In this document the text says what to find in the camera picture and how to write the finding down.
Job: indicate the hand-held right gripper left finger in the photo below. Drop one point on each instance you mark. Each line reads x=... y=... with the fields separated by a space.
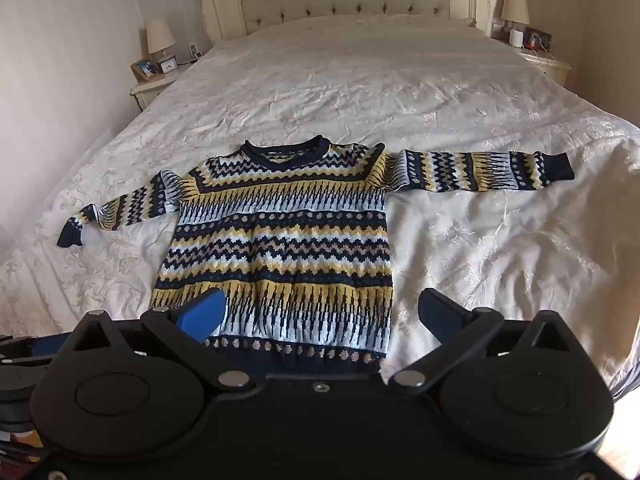
x=200 y=316

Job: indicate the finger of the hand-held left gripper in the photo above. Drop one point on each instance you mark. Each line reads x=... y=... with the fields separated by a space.
x=42 y=347

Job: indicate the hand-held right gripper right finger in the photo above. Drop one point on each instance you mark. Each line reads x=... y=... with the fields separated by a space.
x=437 y=316

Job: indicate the navy yellow patterned knit sweater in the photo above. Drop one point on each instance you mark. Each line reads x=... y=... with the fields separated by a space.
x=280 y=240

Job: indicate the cream nightstand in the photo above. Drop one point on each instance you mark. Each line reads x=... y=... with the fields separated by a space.
x=150 y=91
x=545 y=62

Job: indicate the small white clock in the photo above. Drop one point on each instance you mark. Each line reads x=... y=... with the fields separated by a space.
x=169 y=66

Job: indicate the cream shade table lamp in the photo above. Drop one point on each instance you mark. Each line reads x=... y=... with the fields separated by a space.
x=515 y=7
x=160 y=32

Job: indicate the white smart speaker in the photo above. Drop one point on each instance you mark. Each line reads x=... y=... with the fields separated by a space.
x=516 y=39

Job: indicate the wooden photo frame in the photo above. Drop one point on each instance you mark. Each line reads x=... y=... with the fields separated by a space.
x=145 y=69

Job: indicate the white wall socket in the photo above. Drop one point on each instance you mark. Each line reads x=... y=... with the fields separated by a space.
x=195 y=51

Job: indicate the dark photo frame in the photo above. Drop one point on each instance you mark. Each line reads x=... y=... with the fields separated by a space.
x=542 y=36

